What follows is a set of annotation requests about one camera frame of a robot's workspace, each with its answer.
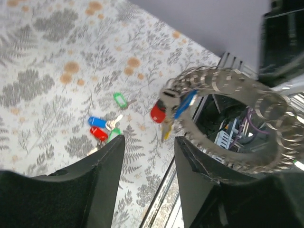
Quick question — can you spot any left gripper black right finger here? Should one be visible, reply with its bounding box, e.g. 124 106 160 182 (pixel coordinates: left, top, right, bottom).
174 137 304 228

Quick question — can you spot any blue tag key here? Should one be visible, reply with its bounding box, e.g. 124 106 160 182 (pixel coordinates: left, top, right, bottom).
174 90 197 119
88 114 123 131

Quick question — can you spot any red tag key on ring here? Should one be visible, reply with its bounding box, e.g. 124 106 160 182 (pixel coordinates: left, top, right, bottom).
150 99 166 124

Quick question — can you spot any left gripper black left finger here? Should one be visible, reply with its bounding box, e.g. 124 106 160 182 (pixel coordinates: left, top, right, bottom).
0 135 125 228

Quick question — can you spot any red tag key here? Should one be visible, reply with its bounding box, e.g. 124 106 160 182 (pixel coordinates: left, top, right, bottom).
90 126 108 142
150 99 166 124

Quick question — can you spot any green tag key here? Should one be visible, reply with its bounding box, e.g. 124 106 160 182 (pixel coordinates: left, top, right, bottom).
113 92 137 110
106 128 121 143

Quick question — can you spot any floral table mat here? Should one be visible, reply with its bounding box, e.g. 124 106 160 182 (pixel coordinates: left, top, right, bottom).
0 0 219 228

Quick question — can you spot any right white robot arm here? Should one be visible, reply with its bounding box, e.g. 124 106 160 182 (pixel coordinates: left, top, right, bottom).
258 0 304 87

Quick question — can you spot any yellow tag key on ring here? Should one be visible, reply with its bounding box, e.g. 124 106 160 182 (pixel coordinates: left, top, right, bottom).
161 118 172 142

